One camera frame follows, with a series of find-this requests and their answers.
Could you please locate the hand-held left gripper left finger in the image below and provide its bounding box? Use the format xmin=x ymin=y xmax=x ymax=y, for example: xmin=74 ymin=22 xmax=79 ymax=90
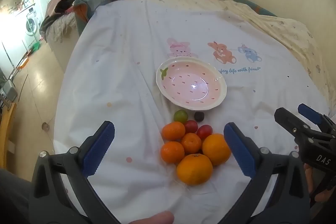
xmin=29 ymin=121 xmax=122 ymax=224

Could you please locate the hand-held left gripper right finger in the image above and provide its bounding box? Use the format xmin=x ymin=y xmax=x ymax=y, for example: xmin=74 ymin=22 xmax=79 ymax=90
xmin=217 ymin=122 xmax=312 ymax=224

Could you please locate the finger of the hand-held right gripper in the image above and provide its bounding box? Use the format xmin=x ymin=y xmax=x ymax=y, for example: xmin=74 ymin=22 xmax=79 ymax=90
xmin=274 ymin=107 xmax=313 ymax=141
xmin=297 ymin=103 xmax=336 ymax=136

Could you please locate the large orange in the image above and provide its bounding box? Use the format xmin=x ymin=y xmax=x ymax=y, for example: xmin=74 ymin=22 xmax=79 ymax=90
xmin=176 ymin=153 xmax=213 ymax=186
xmin=202 ymin=133 xmax=232 ymax=166

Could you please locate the red cherry tomato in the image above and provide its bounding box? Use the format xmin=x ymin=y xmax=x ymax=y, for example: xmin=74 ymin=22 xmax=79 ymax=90
xmin=184 ymin=120 xmax=198 ymax=134
xmin=196 ymin=125 xmax=213 ymax=140

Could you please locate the small mandarin orange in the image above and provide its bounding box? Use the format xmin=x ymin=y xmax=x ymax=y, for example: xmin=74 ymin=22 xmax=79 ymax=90
xmin=180 ymin=133 xmax=202 ymax=154
xmin=162 ymin=122 xmax=186 ymax=141
xmin=160 ymin=141 xmax=185 ymax=164

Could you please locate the green cherry tomato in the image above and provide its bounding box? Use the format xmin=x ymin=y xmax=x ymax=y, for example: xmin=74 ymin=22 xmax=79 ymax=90
xmin=173 ymin=110 xmax=188 ymax=123

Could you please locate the pink strawberry-pattern bowl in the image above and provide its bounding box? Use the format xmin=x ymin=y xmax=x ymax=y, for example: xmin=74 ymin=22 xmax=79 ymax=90
xmin=156 ymin=57 xmax=227 ymax=111

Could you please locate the person's right hand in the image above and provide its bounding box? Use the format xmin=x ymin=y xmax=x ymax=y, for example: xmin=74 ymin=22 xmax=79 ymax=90
xmin=304 ymin=163 xmax=336 ymax=204

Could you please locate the person's left hand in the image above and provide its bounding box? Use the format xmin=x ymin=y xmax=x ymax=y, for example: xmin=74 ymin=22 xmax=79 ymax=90
xmin=128 ymin=210 xmax=175 ymax=224

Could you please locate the white cartoon-print bedsheet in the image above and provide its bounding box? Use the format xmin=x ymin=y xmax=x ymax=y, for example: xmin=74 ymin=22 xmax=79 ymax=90
xmin=53 ymin=0 xmax=332 ymax=224

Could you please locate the cream floral blanket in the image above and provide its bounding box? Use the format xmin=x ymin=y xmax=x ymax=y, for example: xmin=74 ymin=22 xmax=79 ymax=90
xmin=131 ymin=0 xmax=336 ymax=114

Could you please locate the dark grey garment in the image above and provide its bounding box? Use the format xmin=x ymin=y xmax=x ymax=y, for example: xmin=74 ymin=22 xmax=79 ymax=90
xmin=0 ymin=168 xmax=36 ymax=224

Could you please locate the teal pillow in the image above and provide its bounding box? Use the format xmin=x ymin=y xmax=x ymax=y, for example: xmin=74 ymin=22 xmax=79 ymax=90
xmin=233 ymin=0 xmax=278 ymax=17

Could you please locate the white washing machine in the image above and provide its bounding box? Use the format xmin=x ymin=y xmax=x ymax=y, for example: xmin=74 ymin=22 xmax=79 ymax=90
xmin=14 ymin=3 xmax=44 ymax=39

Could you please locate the grey-teal quilt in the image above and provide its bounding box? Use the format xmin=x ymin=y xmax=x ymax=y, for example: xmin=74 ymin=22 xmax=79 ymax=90
xmin=72 ymin=0 xmax=119 ymax=36

